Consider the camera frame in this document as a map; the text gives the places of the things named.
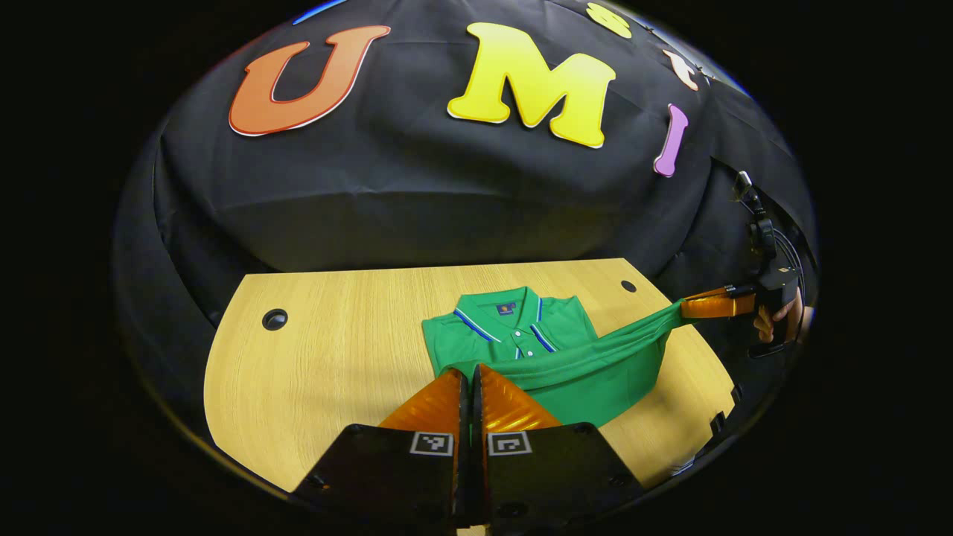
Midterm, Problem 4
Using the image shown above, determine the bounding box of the black backdrop cloth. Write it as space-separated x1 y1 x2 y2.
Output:
112 0 820 418

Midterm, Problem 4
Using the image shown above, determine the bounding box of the green T-shirt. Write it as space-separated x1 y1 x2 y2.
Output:
421 286 689 430

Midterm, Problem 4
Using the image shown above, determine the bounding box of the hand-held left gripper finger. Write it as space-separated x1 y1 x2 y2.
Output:
290 366 473 528
472 363 646 528

